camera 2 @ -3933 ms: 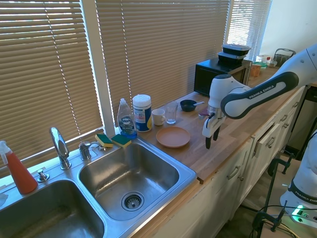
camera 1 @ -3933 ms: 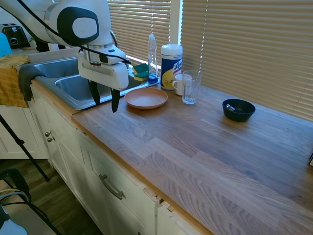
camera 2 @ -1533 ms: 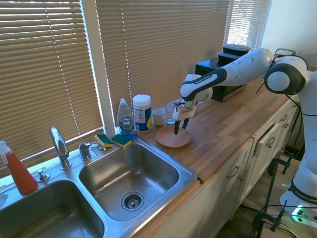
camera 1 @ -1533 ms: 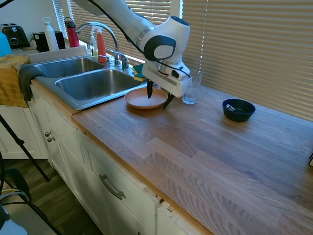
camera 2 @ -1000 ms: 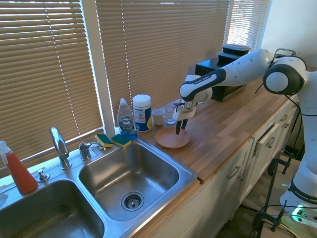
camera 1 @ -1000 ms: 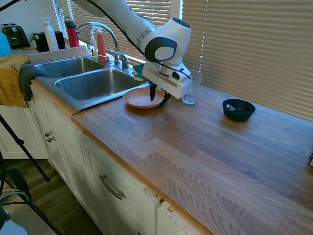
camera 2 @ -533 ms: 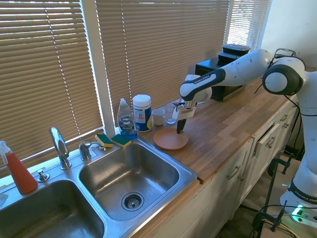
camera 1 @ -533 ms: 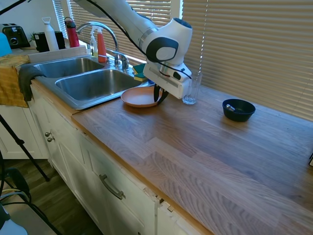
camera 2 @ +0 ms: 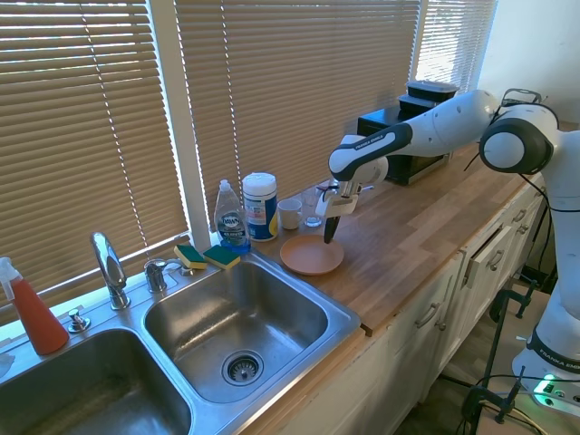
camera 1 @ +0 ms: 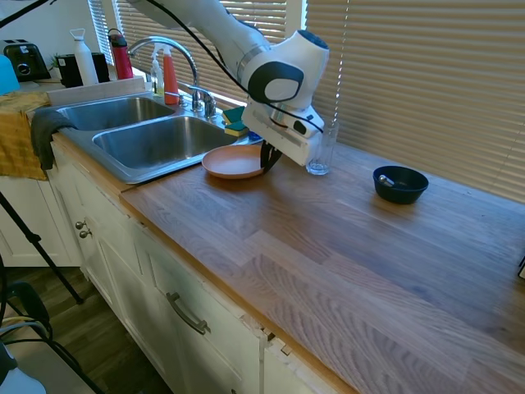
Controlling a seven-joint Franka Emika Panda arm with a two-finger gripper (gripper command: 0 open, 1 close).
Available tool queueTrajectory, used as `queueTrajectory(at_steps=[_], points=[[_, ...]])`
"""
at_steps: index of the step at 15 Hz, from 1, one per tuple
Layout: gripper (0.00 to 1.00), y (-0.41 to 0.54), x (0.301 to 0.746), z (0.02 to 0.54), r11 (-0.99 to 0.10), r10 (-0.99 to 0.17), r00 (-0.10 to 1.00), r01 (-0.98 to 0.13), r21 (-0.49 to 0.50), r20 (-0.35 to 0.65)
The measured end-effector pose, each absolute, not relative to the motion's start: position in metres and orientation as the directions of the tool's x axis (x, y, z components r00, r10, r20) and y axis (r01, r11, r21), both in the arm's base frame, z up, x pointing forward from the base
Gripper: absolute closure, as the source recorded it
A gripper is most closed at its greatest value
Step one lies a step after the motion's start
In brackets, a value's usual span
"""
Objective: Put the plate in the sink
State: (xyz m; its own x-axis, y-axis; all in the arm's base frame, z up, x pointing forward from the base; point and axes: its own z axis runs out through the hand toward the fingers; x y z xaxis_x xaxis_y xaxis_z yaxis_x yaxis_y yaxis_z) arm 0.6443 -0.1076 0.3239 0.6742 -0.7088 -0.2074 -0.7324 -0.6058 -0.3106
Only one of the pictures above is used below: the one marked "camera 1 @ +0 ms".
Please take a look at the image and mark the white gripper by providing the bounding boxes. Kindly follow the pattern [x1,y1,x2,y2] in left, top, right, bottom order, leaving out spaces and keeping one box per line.
[241,104,326,176]

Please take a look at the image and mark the stainless steel double sink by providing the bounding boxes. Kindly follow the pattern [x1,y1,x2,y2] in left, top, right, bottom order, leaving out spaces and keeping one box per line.
[50,95,264,186]

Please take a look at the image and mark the orange plastic plate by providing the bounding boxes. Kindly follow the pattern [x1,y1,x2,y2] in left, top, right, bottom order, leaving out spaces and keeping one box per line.
[201,144,268,181]

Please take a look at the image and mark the yellow green sponge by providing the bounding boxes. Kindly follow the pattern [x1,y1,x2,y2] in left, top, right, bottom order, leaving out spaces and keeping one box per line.
[223,122,250,139]
[221,107,248,126]

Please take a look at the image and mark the clear drinking glass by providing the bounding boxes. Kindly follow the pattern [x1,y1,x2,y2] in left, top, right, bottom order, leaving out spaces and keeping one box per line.
[305,120,341,176]

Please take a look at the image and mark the metal spoon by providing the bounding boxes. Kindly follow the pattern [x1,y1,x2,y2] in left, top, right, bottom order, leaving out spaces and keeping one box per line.
[377,174,408,188]

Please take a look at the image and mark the orange spray bottle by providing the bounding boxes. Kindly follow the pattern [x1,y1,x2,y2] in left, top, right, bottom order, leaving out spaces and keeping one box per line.
[153,42,181,106]

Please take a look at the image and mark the dark blue bowl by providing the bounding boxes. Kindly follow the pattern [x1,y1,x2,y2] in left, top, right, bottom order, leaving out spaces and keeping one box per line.
[372,165,430,206]

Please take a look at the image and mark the clear yellow soap bottle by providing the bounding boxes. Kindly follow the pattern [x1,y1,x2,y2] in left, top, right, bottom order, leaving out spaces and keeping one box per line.
[150,54,166,99]

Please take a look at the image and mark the wide beige window blind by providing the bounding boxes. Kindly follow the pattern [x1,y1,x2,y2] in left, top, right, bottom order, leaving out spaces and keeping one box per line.
[304,0,525,203]
[112,0,289,104]

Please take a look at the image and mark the chrome kitchen faucet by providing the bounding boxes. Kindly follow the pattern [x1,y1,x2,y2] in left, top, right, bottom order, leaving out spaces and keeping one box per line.
[126,35,205,112]

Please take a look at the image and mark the white kitchen cabinets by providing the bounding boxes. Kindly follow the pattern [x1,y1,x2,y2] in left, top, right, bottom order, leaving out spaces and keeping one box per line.
[0,135,329,394]

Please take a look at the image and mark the red water bottle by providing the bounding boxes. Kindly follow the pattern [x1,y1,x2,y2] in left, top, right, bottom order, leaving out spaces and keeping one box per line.
[107,28,135,80]

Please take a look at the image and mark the white water bottle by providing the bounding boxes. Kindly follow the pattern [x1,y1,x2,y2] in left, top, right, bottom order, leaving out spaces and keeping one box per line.
[69,27,100,87]

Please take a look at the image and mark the narrow beige window blind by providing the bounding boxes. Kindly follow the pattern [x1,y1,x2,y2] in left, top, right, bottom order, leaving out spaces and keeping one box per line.
[87,0,114,67]

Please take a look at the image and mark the black countertop appliance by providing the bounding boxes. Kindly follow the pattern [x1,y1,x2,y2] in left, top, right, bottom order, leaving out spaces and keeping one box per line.
[57,52,112,89]

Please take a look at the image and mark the grey towel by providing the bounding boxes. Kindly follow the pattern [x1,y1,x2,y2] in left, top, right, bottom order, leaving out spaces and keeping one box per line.
[30,107,80,172]

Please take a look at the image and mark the black tripod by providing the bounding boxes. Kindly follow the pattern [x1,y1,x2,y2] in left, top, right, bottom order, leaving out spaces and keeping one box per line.
[0,190,85,307]

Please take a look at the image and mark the yellow patterned cloth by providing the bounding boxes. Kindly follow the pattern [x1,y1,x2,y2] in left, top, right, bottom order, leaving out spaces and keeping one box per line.
[0,90,53,182]

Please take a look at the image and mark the black toaster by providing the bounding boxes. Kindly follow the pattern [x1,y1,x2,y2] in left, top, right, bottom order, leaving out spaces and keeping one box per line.
[2,39,53,82]

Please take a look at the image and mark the light blue plastic object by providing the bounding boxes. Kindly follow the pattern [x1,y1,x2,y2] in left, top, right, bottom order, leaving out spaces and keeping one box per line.
[0,53,22,97]

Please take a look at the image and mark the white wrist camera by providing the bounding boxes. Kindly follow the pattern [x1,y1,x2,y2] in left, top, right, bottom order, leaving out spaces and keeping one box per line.
[292,117,326,137]

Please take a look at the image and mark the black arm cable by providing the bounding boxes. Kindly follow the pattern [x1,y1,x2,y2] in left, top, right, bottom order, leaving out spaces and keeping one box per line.
[144,0,326,135]

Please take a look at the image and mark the metal cabinet handle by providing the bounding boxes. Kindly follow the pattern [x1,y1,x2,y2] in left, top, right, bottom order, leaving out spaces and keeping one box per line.
[165,291,212,336]

